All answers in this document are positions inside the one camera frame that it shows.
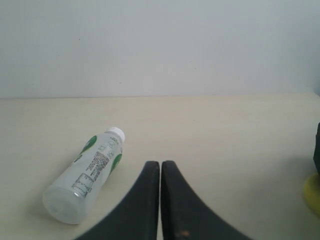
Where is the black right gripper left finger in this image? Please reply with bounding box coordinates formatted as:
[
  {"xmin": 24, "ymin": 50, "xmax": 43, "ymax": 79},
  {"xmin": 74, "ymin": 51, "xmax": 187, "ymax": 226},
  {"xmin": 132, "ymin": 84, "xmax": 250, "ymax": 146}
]
[{"xmin": 77, "ymin": 161, "xmax": 160, "ymax": 240}]

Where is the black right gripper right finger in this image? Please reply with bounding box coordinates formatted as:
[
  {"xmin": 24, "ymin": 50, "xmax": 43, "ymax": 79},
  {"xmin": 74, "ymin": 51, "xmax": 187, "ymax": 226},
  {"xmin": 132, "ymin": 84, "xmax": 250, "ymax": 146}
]
[{"xmin": 161, "ymin": 160, "xmax": 249, "ymax": 240}]

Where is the dark object at edge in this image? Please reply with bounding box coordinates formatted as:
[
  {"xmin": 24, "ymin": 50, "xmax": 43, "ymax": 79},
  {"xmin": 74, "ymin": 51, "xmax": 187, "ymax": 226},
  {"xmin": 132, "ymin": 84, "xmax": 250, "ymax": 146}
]
[{"xmin": 313, "ymin": 122, "xmax": 320, "ymax": 175}]

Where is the frosted bottle green round label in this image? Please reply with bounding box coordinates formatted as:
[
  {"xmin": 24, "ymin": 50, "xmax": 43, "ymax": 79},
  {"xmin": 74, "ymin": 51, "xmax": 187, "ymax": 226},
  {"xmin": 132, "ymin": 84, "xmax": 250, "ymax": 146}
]
[{"xmin": 42, "ymin": 127, "xmax": 125, "ymax": 225}]

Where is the yellow round object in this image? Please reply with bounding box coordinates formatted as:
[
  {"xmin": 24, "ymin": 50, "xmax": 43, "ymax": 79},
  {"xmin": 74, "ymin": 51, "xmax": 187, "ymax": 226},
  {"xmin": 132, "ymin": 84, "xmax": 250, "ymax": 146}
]
[{"xmin": 303, "ymin": 173, "xmax": 320, "ymax": 218}]

